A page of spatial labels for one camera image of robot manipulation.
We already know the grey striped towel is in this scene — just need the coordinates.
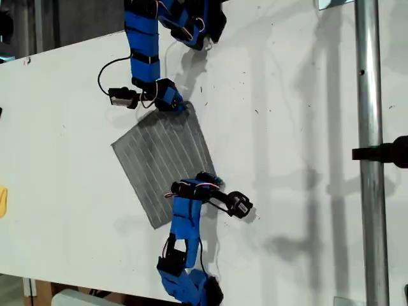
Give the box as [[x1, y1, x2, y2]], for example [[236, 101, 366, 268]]
[[110, 101, 223, 230]]

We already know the black clamp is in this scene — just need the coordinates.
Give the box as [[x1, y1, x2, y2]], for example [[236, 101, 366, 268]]
[[351, 135, 408, 170]]

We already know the white box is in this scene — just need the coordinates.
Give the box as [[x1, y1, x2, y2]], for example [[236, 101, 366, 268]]
[[50, 288, 124, 306]]

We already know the wooden table leg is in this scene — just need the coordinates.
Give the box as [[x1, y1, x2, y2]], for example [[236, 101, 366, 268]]
[[22, 277, 54, 299]]

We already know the yellow object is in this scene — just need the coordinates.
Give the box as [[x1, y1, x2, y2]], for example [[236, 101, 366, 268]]
[[0, 185, 9, 219]]

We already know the camera black stalk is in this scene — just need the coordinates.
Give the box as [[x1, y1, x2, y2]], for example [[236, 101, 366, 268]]
[[125, 88, 140, 110], [207, 189, 234, 214]]

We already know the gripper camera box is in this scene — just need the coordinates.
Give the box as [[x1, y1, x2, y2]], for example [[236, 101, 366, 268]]
[[108, 87, 131, 107], [227, 191, 254, 219]]

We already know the camera black cable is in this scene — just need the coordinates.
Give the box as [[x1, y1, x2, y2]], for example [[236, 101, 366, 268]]
[[198, 241, 208, 279], [98, 55, 133, 95]]

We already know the steel post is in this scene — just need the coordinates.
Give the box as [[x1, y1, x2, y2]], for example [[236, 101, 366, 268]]
[[354, 0, 391, 306]]

